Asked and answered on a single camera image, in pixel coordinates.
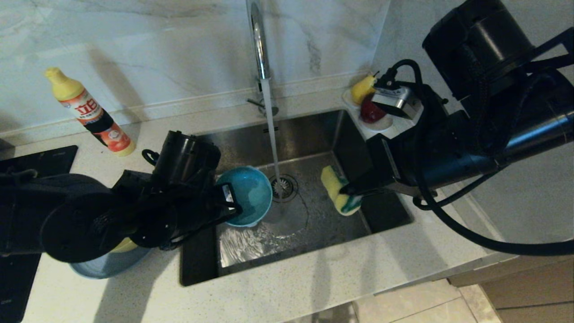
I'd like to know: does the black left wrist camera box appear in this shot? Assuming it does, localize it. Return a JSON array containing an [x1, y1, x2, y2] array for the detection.
[[152, 130, 221, 189]]

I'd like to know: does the black induction cooktop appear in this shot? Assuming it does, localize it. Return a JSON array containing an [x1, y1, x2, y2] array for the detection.
[[0, 146, 78, 323]]

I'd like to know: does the yellow bowl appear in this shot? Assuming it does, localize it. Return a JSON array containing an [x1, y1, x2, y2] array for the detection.
[[110, 238, 139, 253]]

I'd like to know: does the wooden cabinet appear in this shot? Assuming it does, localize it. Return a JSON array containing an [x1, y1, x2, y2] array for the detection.
[[447, 253, 574, 323]]

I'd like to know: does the chrome kitchen faucet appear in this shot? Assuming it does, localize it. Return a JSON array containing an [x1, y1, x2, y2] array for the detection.
[[245, 0, 279, 118]]

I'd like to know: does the green and yellow sponge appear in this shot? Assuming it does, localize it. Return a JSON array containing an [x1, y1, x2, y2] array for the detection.
[[321, 165, 363, 217]]

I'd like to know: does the metal sink drain strainer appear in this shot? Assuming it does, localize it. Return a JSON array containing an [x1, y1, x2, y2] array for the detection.
[[269, 175, 299, 203]]

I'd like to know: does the yellow pear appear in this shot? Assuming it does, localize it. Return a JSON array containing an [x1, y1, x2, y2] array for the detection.
[[351, 74, 377, 105]]

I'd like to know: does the black right wrist motor cylinder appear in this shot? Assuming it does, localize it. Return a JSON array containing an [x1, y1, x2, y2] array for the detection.
[[422, 0, 536, 101]]

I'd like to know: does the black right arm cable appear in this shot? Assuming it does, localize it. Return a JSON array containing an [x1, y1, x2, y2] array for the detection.
[[386, 59, 574, 256]]

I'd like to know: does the small white dish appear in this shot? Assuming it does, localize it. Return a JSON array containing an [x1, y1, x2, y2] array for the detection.
[[342, 89, 394, 131]]

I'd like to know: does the orange dish soap bottle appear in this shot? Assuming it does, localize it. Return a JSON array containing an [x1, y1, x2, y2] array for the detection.
[[45, 67, 136, 157]]

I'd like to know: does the teal bowl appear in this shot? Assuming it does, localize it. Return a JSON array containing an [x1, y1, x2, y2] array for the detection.
[[216, 166, 273, 227]]

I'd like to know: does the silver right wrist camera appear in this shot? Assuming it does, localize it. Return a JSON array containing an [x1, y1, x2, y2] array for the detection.
[[371, 85, 424, 120]]

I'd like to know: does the grey-blue plate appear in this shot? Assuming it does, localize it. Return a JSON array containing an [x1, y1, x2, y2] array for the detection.
[[70, 246, 153, 279]]

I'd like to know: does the stainless steel sink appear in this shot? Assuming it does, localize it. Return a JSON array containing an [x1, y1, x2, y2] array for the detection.
[[179, 110, 415, 287]]

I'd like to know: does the red apple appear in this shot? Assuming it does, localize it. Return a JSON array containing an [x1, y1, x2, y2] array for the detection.
[[360, 100, 387, 124]]

